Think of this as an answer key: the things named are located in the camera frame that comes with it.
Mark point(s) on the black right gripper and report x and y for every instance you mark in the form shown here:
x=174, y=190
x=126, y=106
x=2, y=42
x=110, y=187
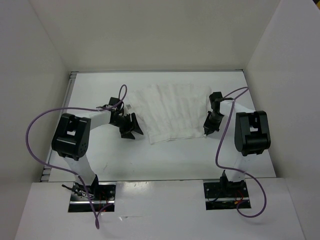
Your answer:
x=212, y=128

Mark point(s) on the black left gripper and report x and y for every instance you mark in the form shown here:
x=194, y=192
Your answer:
x=125, y=132

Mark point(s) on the white pleated skirt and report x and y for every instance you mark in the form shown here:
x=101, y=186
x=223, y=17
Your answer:
x=171, y=111

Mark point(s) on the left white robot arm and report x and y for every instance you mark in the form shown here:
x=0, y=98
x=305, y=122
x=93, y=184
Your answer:
x=71, y=139

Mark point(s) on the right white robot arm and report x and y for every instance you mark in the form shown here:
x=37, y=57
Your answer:
x=251, y=138

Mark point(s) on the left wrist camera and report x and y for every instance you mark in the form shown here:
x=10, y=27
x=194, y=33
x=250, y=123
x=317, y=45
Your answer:
x=128, y=106

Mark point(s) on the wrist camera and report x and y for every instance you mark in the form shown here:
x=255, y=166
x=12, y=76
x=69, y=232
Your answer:
x=128, y=106
x=215, y=98

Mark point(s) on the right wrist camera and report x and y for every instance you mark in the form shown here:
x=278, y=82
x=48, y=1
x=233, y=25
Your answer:
x=215, y=98

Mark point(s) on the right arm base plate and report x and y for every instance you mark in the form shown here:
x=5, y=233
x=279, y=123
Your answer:
x=227, y=199

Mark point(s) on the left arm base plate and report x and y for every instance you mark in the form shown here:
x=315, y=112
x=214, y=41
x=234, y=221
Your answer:
x=103, y=201

